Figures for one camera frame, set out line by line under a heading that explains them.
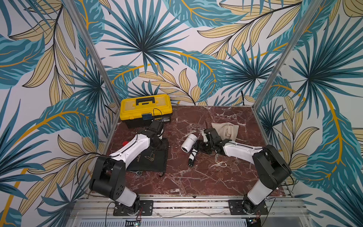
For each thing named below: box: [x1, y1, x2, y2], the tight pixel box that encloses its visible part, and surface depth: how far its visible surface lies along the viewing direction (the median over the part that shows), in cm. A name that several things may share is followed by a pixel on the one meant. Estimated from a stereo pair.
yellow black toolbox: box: [119, 94, 173, 129], surface depth 98 cm
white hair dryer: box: [181, 133, 199, 167], surface depth 93 cm
